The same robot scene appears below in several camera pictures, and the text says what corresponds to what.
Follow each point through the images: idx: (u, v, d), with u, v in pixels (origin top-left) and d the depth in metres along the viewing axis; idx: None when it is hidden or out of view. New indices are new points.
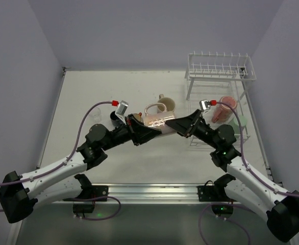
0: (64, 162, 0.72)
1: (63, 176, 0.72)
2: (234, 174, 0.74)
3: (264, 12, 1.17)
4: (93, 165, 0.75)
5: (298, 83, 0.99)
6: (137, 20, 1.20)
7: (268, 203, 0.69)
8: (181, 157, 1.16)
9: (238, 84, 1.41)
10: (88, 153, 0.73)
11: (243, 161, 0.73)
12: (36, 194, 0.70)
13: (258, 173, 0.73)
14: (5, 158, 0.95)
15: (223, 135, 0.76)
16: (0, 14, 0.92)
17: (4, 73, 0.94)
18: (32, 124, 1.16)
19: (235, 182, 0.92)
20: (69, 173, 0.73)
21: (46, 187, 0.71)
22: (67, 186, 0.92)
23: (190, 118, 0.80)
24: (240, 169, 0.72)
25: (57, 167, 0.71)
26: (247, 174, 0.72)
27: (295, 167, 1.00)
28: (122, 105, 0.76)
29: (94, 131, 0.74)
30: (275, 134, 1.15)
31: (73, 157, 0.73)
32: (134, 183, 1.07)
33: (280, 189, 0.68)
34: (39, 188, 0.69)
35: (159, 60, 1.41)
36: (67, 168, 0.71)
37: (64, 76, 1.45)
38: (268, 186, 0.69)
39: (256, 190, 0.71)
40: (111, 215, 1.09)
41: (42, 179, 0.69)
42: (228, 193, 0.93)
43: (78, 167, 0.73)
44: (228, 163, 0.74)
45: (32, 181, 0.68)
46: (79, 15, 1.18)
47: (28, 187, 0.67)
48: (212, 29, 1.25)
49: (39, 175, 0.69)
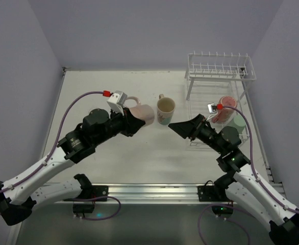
0: (43, 164, 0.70)
1: (45, 176, 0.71)
2: (243, 182, 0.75)
3: (264, 12, 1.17)
4: (79, 157, 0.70)
5: None
6: (137, 20, 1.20)
7: (275, 217, 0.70)
8: (181, 157, 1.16)
9: (238, 84, 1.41)
10: (74, 143, 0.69)
11: (253, 171, 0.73)
12: (25, 198, 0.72)
13: (269, 186, 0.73)
14: (5, 158, 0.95)
15: (227, 137, 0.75)
16: (0, 14, 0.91)
17: (4, 73, 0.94)
18: (32, 124, 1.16)
19: (238, 185, 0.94)
20: (50, 173, 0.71)
21: (31, 190, 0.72)
22: (66, 187, 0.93)
23: (192, 122, 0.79)
24: (249, 179, 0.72)
25: (36, 170, 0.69)
26: (257, 186, 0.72)
27: (295, 167, 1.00)
28: (119, 96, 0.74)
29: (95, 115, 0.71)
30: (275, 134, 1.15)
31: (53, 155, 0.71)
32: (134, 183, 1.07)
33: (290, 205, 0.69)
34: (22, 194, 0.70)
35: (159, 60, 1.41)
36: (47, 169, 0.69)
37: (64, 76, 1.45)
38: (277, 200, 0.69)
39: (265, 202, 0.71)
40: (111, 215, 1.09)
41: (23, 186, 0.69)
42: (229, 195, 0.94)
43: (60, 165, 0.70)
44: (235, 168, 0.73)
45: (13, 190, 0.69)
46: (78, 15, 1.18)
47: (9, 197, 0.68)
48: (212, 29, 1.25)
49: (19, 182, 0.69)
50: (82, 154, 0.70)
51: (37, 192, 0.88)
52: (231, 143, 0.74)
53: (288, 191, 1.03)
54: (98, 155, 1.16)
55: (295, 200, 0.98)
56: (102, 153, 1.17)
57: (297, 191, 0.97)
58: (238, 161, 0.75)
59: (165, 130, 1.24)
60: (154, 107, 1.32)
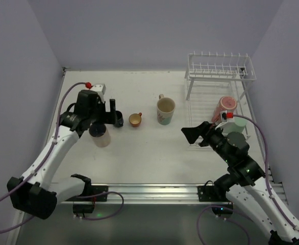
0: (54, 141, 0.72)
1: (60, 153, 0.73)
2: (254, 196, 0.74)
3: (264, 13, 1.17)
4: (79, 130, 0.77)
5: None
6: (138, 20, 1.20)
7: (282, 235, 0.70)
8: (181, 157, 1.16)
9: (238, 84, 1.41)
10: (73, 118, 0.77)
11: (267, 186, 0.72)
12: (50, 181, 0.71)
13: (281, 203, 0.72)
14: (5, 158, 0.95)
15: (232, 142, 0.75)
16: None
17: (4, 73, 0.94)
18: (32, 124, 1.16)
19: (239, 189, 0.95)
20: (64, 149, 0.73)
21: (52, 173, 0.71)
22: (70, 180, 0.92)
23: (198, 128, 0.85)
24: (263, 195, 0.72)
25: (50, 149, 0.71)
26: (270, 202, 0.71)
27: (295, 167, 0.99)
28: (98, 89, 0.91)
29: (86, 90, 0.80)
30: (275, 134, 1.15)
31: (59, 133, 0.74)
32: (134, 183, 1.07)
33: None
34: (47, 175, 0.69)
35: (159, 60, 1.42)
36: (60, 145, 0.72)
37: (64, 76, 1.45)
38: (289, 220, 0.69)
39: (275, 219, 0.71)
40: (111, 214, 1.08)
41: (45, 167, 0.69)
42: (229, 198, 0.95)
43: (70, 139, 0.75)
44: (249, 182, 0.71)
45: (36, 175, 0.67)
46: (78, 15, 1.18)
47: (37, 181, 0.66)
48: (211, 29, 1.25)
49: (39, 166, 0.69)
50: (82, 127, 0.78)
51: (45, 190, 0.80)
52: (238, 148, 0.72)
53: (289, 191, 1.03)
54: (98, 155, 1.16)
55: (295, 200, 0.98)
56: (102, 153, 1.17)
57: (297, 191, 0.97)
58: (252, 172, 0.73)
59: (165, 130, 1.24)
60: (154, 107, 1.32)
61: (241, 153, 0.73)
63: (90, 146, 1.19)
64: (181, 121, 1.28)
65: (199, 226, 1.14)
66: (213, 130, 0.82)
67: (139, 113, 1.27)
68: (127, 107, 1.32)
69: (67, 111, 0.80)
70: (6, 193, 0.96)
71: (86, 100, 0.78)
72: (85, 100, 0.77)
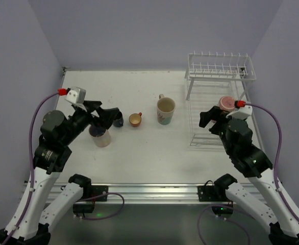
0: (31, 190, 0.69)
1: (42, 198, 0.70)
2: (260, 189, 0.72)
3: (264, 13, 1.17)
4: (60, 165, 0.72)
5: None
6: (138, 20, 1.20)
7: (286, 229, 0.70)
8: (181, 157, 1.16)
9: (238, 84, 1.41)
10: (47, 154, 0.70)
11: (275, 179, 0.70)
12: (36, 226, 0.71)
13: (288, 196, 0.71)
14: (5, 158, 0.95)
15: (234, 128, 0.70)
16: None
17: (4, 73, 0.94)
18: (32, 124, 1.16)
19: (237, 186, 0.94)
20: (44, 193, 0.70)
21: (36, 219, 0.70)
22: (68, 195, 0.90)
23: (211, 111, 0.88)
24: (269, 188, 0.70)
25: (28, 199, 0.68)
26: (276, 196, 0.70)
27: (295, 167, 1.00)
28: (72, 98, 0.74)
29: (49, 120, 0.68)
30: (275, 134, 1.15)
31: (36, 177, 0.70)
32: (135, 183, 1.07)
33: None
34: (30, 225, 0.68)
35: (159, 60, 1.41)
36: (39, 192, 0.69)
37: (64, 76, 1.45)
38: (295, 215, 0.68)
39: (280, 213, 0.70)
40: (111, 215, 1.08)
41: (26, 219, 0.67)
42: (228, 195, 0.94)
43: (48, 182, 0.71)
44: (254, 172, 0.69)
45: (20, 228, 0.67)
46: (78, 15, 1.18)
47: (21, 236, 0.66)
48: (211, 29, 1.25)
49: (20, 219, 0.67)
50: (61, 160, 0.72)
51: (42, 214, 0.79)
52: (240, 135, 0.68)
53: (289, 191, 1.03)
54: (98, 155, 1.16)
55: (295, 200, 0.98)
56: (102, 154, 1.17)
57: (297, 191, 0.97)
58: (258, 162, 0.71)
59: (165, 130, 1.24)
60: (154, 107, 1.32)
61: (245, 142, 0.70)
63: (90, 146, 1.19)
64: (181, 120, 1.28)
65: (200, 226, 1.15)
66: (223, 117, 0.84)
67: (139, 113, 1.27)
68: (127, 107, 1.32)
69: (41, 142, 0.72)
70: (7, 193, 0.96)
71: (52, 135, 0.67)
72: (53, 134, 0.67)
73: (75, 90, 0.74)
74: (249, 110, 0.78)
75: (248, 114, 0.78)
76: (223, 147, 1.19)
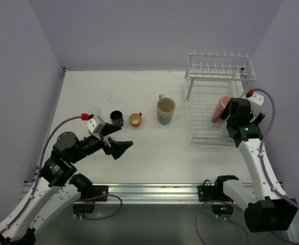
0: (30, 197, 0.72)
1: (38, 206, 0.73)
2: (245, 154, 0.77)
3: (264, 13, 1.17)
4: (63, 181, 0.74)
5: None
6: (138, 20, 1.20)
7: (258, 193, 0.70)
8: (181, 157, 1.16)
9: (238, 84, 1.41)
10: (53, 170, 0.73)
11: (260, 146, 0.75)
12: (26, 229, 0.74)
13: (268, 167, 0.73)
14: (5, 158, 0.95)
15: (235, 100, 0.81)
16: None
17: (4, 73, 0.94)
18: (32, 123, 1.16)
19: (237, 181, 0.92)
20: (41, 202, 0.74)
21: (27, 224, 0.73)
22: (63, 198, 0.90)
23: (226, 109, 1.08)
24: (252, 151, 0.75)
25: (26, 204, 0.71)
26: (256, 160, 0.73)
27: (295, 167, 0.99)
28: (91, 126, 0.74)
29: (63, 140, 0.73)
30: (274, 134, 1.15)
31: (39, 187, 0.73)
32: (132, 183, 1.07)
33: (279, 190, 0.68)
34: (20, 229, 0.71)
35: (159, 59, 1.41)
36: (36, 200, 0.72)
37: (64, 76, 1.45)
38: (269, 180, 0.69)
39: (256, 177, 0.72)
40: (110, 215, 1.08)
41: (18, 221, 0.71)
42: (225, 187, 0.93)
43: (47, 193, 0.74)
44: (243, 138, 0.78)
45: (9, 229, 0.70)
46: (78, 15, 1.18)
47: (8, 236, 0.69)
48: (211, 29, 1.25)
49: (13, 220, 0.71)
50: (65, 177, 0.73)
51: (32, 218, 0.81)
52: (238, 103, 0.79)
53: (288, 191, 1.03)
54: (98, 155, 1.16)
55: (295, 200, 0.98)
56: (102, 153, 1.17)
57: (297, 191, 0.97)
58: (250, 132, 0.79)
59: (165, 130, 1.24)
60: (154, 107, 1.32)
61: (241, 112, 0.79)
63: None
64: (181, 121, 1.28)
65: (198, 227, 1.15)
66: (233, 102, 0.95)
67: (139, 113, 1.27)
68: (127, 107, 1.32)
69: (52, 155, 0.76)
70: (7, 192, 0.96)
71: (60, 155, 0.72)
72: (62, 154, 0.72)
73: (95, 119, 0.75)
74: (259, 101, 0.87)
75: (259, 104, 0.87)
76: (223, 147, 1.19)
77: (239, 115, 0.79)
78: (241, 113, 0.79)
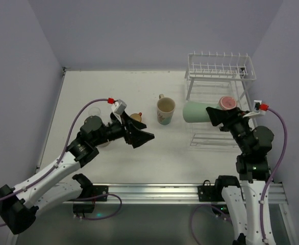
0: (55, 165, 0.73)
1: (56, 178, 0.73)
2: (247, 195, 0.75)
3: (264, 13, 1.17)
4: (86, 161, 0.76)
5: None
6: (138, 20, 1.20)
7: (248, 238, 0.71)
8: (181, 157, 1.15)
9: (238, 84, 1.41)
10: (78, 149, 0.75)
11: (264, 192, 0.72)
12: (38, 198, 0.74)
13: (267, 214, 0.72)
14: (6, 159, 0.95)
15: (257, 135, 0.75)
16: None
17: (4, 73, 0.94)
18: (32, 124, 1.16)
19: (235, 189, 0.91)
20: (61, 174, 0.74)
21: (42, 192, 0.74)
22: (66, 189, 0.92)
23: (227, 113, 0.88)
24: (253, 196, 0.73)
25: (48, 172, 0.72)
26: (256, 206, 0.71)
27: (295, 167, 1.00)
28: (117, 106, 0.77)
29: (90, 123, 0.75)
30: (274, 133, 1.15)
31: (64, 158, 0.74)
32: (134, 183, 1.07)
33: (271, 242, 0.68)
34: (35, 195, 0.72)
35: (159, 59, 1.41)
36: (58, 171, 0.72)
37: (64, 76, 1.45)
38: (262, 229, 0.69)
39: (251, 222, 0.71)
40: (111, 214, 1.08)
41: (36, 187, 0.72)
42: (223, 193, 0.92)
43: (70, 168, 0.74)
44: (250, 179, 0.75)
45: (26, 192, 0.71)
46: (78, 15, 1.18)
47: (23, 198, 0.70)
48: (211, 29, 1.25)
49: (31, 184, 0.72)
50: (89, 158, 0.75)
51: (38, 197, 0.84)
52: (259, 143, 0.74)
53: (289, 191, 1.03)
54: (98, 155, 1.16)
55: (295, 200, 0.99)
56: (102, 153, 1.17)
57: (297, 190, 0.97)
58: (257, 171, 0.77)
59: (165, 130, 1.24)
60: (154, 107, 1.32)
61: (256, 152, 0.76)
63: None
64: (180, 120, 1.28)
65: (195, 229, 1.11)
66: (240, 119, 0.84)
67: (139, 113, 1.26)
68: (127, 107, 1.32)
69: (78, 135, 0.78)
70: None
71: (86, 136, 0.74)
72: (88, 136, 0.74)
73: (120, 103, 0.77)
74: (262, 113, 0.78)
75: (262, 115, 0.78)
76: (223, 147, 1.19)
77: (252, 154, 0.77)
78: (256, 153, 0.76)
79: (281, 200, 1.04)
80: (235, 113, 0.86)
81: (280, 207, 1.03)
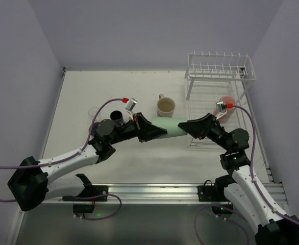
0: (79, 151, 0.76)
1: (75, 165, 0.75)
2: (239, 181, 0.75)
3: (263, 13, 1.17)
4: (102, 158, 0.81)
5: None
6: (136, 20, 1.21)
7: (262, 218, 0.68)
8: (181, 157, 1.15)
9: (238, 84, 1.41)
10: (97, 147, 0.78)
11: (250, 171, 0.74)
12: (54, 179, 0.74)
13: (264, 189, 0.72)
14: (5, 159, 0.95)
15: (236, 138, 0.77)
16: (0, 15, 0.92)
17: (4, 73, 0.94)
18: (32, 123, 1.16)
19: (236, 187, 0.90)
20: (82, 162, 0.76)
21: (61, 174, 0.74)
22: (71, 182, 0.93)
23: (203, 122, 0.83)
24: (245, 178, 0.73)
25: (73, 155, 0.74)
26: (251, 186, 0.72)
27: (295, 167, 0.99)
28: (131, 102, 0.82)
29: (103, 126, 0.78)
30: (275, 134, 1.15)
31: (86, 148, 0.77)
32: (135, 182, 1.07)
33: (279, 210, 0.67)
34: (56, 174, 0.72)
35: (159, 60, 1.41)
36: (81, 157, 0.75)
37: (64, 76, 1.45)
38: (267, 202, 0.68)
39: (255, 202, 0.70)
40: (111, 215, 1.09)
41: (60, 166, 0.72)
42: (226, 193, 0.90)
43: (91, 158, 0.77)
44: (235, 169, 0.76)
45: (50, 167, 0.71)
46: (78, 16, 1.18)
47: (47, 171, 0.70)
48: (211, 29, 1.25)
49: (57, 161, 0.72)
50: (105, 156, 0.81)
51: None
52: (239, 145, 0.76)
53: (289, 191, 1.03)
54: None
55: (295, 200, 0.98)
56: None
57: (297, 190, 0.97)
58: (240, 163, 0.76)
59: None
60: (154, 108, 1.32)
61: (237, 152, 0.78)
63: None
64: None
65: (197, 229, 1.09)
66: (214, 123, 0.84)
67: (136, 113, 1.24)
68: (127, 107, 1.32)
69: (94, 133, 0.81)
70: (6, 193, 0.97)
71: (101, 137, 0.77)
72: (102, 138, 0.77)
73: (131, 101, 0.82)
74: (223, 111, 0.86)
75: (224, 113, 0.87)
76: None
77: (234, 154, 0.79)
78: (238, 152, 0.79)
79: (281, 200, 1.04)
80: (210, 118, 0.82)
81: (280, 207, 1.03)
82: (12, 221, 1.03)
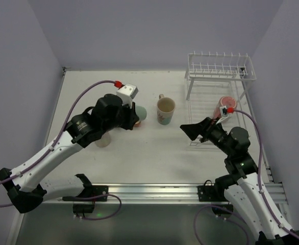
0: (50, 148, 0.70)
1: (53, 162, 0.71)
2: (246, 190, 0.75)
3: (263, 13, 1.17)
4: (85, 141, 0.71)
5: None
6: (136, 20, 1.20)
7: (267, 231, 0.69)
8: (181, 158, 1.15)
9: (238, 84, 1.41)
10: (81, 126, 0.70)
11: (258, 180, 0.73)
12: (36, 184, 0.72)
13: (271, 200, 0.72)
14: (5, 159, 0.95)
15: (235, 135, 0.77)
16: None
17: (4, 73, 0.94)
18: (32, 124, 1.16)
19: (237, 189, 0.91)
20: (59, 157, 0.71)
21: (41, 176, 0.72)
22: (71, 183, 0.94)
23: (200, 124, 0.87)
24: (253, 189, 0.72)
25: (44, 155, 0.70)
26: (258, 197, 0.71)
27: (295, 167, 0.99)
28: (132, 89, 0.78)
29: (107, 99, 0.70)
30: (275, 134, 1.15)
31: (60, 140, 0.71)
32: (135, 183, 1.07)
33: (285, 224, 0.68)
34: (31, 180, 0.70)
35: (159, 60, 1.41)
36: (55, 153, 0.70)
37: (64, 76, 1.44)
38: (274, 216, 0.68)
39: (261, 214, 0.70)
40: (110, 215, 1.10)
41: (31, 172, 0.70)
42: (226, 195, 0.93)
43: (68, 150, 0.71)
44: (242, 177, 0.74)
45: (22, 177, 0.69)
46: (78, 15, 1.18)
47: (19, 184, 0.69)
48: (211, 29, 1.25)
49: (26, 170, 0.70)
50: (90, 137, 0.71)
51: (46, 182, 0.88)
52: (239, 142, 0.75)
53: (289, 191, 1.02)
54: (98, 155, 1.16)
55: (295, 200, 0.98)
56: (102, 153, 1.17)
57: (298, 190, 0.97)
58: (246, 166, 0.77)
59: (165, 130, 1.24)
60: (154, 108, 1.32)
61: (239, 152, 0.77)
63: (90, 146, 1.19)
64: (180, 120, 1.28)
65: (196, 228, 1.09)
66: (214, 126, 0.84)
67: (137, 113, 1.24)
68: None
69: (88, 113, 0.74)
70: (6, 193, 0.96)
71: (97, 112, 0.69)
72: (103, 109, 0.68)
73: (130, 85, 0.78)
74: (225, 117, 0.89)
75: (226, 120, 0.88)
76: None
77: (236, 155, 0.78)
78: (240, 153, 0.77)
79: (281, 200, 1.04)
80: (207, 121, 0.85)
81: (280, 208, 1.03)
82: (12, 221, 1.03)
